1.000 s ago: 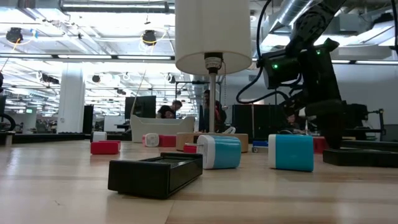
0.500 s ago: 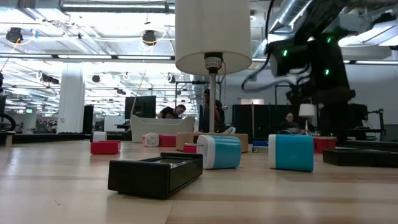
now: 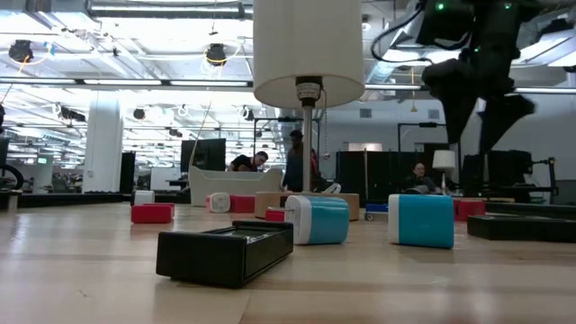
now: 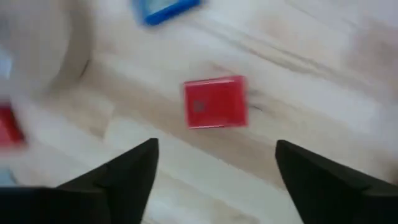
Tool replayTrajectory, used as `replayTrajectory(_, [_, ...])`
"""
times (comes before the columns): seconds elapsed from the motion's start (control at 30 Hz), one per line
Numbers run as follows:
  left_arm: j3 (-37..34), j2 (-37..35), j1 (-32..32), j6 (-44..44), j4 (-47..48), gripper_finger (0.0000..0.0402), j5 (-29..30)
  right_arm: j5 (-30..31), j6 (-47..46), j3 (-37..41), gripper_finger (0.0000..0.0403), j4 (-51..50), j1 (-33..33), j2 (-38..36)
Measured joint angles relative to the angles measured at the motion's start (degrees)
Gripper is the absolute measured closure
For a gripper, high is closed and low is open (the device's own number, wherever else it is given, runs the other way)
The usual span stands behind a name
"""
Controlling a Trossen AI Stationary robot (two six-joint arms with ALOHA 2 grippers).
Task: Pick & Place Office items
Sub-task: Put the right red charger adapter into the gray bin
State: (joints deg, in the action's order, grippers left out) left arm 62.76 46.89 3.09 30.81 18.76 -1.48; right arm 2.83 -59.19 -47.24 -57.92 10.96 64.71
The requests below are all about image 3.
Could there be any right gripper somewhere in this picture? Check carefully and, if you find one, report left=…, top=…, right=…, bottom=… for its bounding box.
left=422, top=58, right=536, bottom=153

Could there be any blue white wall charger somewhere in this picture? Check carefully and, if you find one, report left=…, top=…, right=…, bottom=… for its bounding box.
left=387, top=193, right=455, bottom=250
left=283, top=194, right=350, bottom=247

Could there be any small white shade lamp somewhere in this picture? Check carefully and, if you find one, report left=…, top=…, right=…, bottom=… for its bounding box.
left=431, top=149, right=456, bottom=194

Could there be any black equipment rack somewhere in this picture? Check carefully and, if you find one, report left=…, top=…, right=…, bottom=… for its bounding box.
left=463, top=149, right=559, bottom=203

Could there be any person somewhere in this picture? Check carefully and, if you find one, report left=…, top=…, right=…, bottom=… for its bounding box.
left=282, top=129, right=321, bottom=194
left=226, top=150, right=270, bottom=173
left=402, top=161, right=440, bottom=195

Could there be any black partition panel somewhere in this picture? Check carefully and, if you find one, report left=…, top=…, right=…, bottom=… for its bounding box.
left=335, top=150, right=451, bottom=202

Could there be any black plastic box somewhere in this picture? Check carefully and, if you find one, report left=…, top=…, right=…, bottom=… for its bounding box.
left=466, top=214, right=576, bottom=245

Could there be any white shade wooden base lamp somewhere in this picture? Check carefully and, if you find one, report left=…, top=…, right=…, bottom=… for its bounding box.
left=252, top=0, right=365, bottom=221

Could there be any grey plastic storage bin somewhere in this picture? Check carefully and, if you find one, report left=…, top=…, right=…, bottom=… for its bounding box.
left=187, top=165, right=284, bottom=208

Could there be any black ceiling spotlight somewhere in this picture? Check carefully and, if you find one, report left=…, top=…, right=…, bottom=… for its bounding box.
left=205, top=42, right=228, bottom=68
left=7, top=39, right=35, bottom=64

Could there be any black monitor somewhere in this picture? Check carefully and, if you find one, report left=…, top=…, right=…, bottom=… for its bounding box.
left=180, top=138, right=227, bottom=175

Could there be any black digital timer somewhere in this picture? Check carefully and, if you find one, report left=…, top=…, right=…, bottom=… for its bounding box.
left=156, top=220, right=295, bottom=289

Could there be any red digital timer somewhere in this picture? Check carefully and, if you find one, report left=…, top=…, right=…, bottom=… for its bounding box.
left=130, top=202, right=176, bottom=225

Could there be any narrow black panel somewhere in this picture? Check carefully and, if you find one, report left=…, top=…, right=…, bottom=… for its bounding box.
left=119, top=151, right=136, bottom=194

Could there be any white pillar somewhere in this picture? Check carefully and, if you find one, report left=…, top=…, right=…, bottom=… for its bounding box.
left=82, top=96, right=124, bottom=194

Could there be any black wheel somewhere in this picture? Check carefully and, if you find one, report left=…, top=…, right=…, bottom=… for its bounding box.
left=0, top=164, right=24, bottom=193

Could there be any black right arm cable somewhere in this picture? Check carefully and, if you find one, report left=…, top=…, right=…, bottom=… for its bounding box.
left=371, top=2, right=428, bottom=64

